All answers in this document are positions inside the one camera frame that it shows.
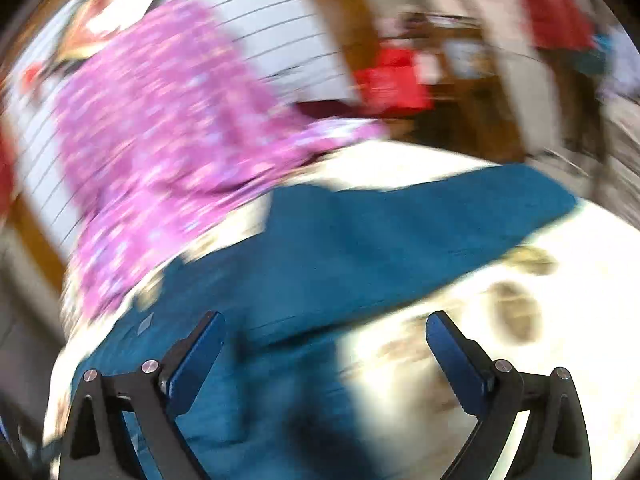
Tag teal down jacket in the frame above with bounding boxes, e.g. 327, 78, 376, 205
84, 165, 576, 479

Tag red hanging clothes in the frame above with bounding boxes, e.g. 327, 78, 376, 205
524, 0, 593, 51

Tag cream floral bed quilt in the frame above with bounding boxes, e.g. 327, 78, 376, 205
43, 141, 639, 479

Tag purple floral sheet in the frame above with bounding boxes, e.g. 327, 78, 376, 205
55, 0, 384, 318

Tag wooden shelf rack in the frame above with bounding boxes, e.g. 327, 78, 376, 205
388, 9, 526, 164

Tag red shopping bag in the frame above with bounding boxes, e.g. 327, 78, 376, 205
354, 47, 434, 118

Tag framed red picture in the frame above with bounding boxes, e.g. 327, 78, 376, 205
53, 0, 155, 64

